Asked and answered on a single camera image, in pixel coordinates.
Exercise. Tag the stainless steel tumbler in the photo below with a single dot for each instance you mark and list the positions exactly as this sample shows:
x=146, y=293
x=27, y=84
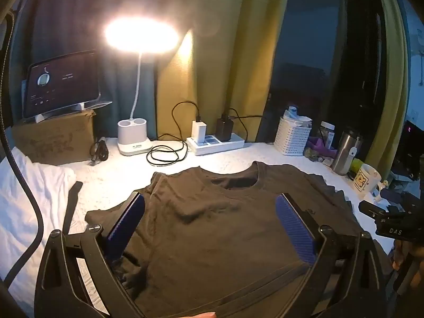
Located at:
x=343, y=155

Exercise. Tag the white plastic basket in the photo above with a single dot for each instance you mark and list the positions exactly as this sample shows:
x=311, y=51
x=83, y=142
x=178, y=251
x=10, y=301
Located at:
x=291, y=139

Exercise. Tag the mottled stone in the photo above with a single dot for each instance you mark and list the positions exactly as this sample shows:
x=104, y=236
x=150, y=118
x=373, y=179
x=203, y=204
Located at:
x=311, y=154

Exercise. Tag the black tablet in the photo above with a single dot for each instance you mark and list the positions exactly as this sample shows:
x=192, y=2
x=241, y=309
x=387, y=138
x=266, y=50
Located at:
x=63, y=82

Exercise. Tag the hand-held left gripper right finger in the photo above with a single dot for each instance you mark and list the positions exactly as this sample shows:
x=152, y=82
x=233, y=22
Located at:
x=294, y=228

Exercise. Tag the white bear print mug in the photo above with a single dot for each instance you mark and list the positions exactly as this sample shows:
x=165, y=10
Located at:
x=364, y=179

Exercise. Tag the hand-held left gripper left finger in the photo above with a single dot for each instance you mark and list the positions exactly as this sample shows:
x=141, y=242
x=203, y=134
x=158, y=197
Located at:
x=127, y=222

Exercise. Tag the dark brown t-shirt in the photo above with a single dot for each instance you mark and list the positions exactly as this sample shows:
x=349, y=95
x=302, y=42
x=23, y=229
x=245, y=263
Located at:
x=212, y=238

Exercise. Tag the yellow curtain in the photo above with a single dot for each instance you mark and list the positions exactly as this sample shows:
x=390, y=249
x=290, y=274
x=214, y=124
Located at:
x=215, y=56
x=394, y=73

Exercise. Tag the white desk lamp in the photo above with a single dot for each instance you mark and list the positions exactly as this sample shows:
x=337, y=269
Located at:
x=134, y=142

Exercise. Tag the white power strip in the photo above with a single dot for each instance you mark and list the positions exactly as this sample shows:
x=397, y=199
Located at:
x=228, y=144

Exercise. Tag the purple cloth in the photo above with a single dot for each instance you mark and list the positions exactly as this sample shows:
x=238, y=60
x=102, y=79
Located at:
x=318, y=145

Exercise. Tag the white plastic wrapper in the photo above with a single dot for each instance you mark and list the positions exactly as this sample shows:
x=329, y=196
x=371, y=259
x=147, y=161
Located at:
x=303, y=120

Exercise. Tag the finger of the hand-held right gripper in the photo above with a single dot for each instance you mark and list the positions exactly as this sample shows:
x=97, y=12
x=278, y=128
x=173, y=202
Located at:
x=371, y=209
x=391, y=196

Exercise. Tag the white charger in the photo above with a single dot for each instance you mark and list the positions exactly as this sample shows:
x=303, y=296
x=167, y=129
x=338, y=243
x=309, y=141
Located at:
x=198, y=132

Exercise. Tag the dark glass window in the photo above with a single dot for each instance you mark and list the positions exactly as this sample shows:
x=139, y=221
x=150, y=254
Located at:
x=314, y=56

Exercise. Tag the glass jar white lid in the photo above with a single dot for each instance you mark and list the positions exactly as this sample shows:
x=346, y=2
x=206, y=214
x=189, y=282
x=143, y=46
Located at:
x=327, y=132

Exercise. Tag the blue tube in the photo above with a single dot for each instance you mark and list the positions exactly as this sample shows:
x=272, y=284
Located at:
x=291, y=109

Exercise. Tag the white cloth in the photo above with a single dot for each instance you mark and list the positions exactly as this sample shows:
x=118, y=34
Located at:
x=26, y=205

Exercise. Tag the black charger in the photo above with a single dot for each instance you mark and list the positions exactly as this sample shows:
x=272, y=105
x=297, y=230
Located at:
x=224, y=129

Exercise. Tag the person's right hand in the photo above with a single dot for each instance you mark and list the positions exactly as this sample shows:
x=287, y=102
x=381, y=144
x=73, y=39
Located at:
x=399, y=255

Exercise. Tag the brown cardboard box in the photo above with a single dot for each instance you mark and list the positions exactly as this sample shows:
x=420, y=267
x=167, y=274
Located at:
x=53, y=139

